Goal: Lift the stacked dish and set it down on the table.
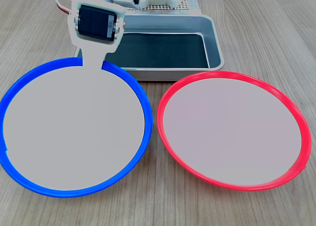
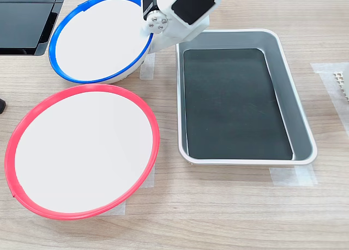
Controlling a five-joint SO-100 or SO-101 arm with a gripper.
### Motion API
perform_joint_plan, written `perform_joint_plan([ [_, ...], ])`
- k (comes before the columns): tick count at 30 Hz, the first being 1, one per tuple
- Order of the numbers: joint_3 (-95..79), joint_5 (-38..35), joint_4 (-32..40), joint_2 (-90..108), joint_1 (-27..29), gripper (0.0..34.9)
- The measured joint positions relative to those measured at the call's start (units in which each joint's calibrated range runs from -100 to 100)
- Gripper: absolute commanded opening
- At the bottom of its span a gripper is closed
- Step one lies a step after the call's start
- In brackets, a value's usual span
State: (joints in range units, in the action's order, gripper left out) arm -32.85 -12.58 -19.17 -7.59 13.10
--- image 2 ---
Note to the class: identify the steel tray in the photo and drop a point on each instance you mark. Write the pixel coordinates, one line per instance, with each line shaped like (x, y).
(297, 119)

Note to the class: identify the blue rimmed white plate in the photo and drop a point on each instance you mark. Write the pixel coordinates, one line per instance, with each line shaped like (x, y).
(101, 40)

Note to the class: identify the red rimmed white plate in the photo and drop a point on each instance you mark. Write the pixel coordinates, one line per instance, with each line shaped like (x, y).
(81, 151)

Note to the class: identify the pale perforated base plate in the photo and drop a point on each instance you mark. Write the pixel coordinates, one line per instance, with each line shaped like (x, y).
(338, 79)

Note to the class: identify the black glossy flat device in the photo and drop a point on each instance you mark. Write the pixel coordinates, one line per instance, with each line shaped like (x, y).
(24, 26)

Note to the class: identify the black tray mat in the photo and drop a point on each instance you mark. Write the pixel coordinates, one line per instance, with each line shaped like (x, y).
(234, 105)

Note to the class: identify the small black object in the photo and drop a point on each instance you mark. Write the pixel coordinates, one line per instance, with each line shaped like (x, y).
(2, 106)

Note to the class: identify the clear tape strip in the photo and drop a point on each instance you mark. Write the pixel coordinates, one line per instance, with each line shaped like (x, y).
(147, 67)
(150, 179)
(118, 209)
(293, 176)

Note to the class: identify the clear tape sheet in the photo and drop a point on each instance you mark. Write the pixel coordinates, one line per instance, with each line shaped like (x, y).
(327, 80)

